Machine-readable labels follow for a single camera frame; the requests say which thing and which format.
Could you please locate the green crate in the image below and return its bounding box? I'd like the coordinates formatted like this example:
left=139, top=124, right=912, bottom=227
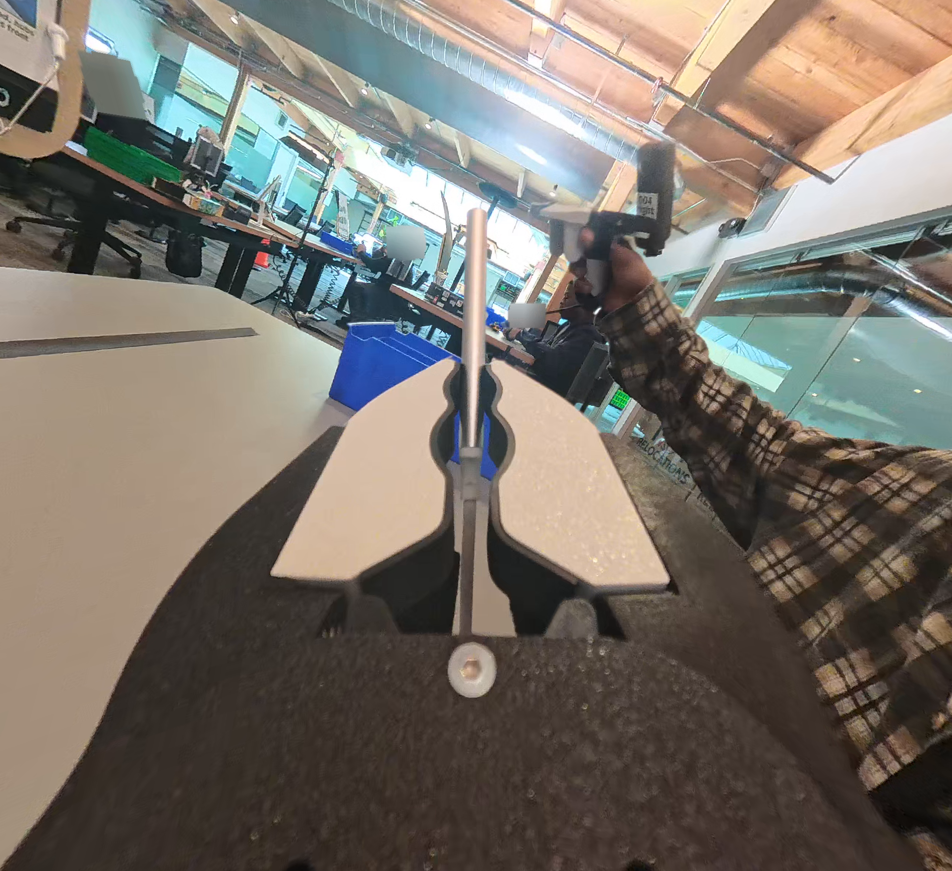
left=82, top=127, right=183, bottom=184

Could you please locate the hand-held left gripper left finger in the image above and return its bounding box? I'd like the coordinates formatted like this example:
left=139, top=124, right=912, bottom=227
left=268, top=358, right=459, bottom=635

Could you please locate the person's right hand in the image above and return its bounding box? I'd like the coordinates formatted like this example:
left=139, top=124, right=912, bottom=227
left=569, top=226, right=657, bottom=319

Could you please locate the blue plastic bin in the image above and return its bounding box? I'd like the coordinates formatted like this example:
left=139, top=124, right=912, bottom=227
left=329, top=322, right=498, bottom=479

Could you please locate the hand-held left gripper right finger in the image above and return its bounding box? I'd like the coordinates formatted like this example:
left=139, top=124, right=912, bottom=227
left=487, top=359, right=672, bottom=637

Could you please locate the person's right forearm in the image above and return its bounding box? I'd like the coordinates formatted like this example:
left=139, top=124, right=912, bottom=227
left=597, top=282, right=952, bottom=794

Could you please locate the silver USB hub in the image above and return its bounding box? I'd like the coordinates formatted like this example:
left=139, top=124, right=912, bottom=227
left=452, top=209, right=493, bottom=640

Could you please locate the silver ventilation duct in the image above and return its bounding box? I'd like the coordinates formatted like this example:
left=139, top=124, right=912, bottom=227
left=97, top=0, right=648, bottom=165

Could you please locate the black monitor on tripod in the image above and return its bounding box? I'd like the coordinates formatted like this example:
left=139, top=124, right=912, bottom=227
left=569, top=343, right=635, bottom=417

